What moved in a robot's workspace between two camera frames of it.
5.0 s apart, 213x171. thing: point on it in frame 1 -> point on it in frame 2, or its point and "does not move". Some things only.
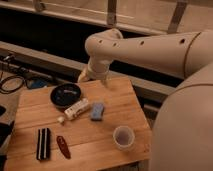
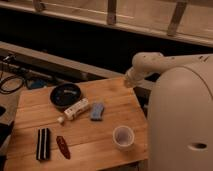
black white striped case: (43, 144) does not move
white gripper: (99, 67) -> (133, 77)
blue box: (37, 83) does not move
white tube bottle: (76, 109) does not move
